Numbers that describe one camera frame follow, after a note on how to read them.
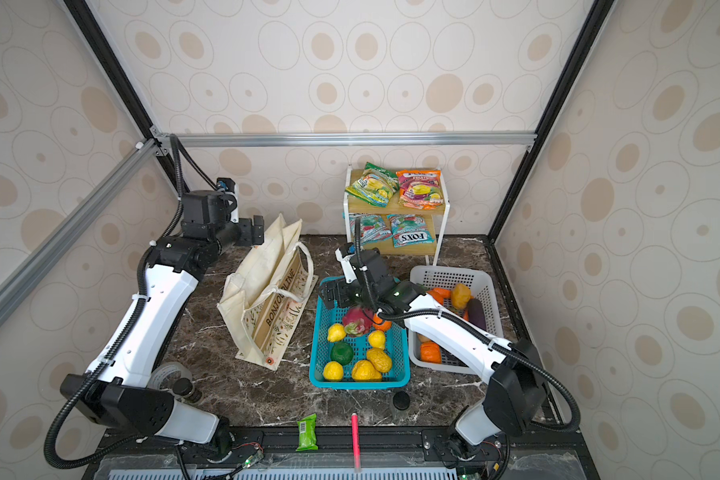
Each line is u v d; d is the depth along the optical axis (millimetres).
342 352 837
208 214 531
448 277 982
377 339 875
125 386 397
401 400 719
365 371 796
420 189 832
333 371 796
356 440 742
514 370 422
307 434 743
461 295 944
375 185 833
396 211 836
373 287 575
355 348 899
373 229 974
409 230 972
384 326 909
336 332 891
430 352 832
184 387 729
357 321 869
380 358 837
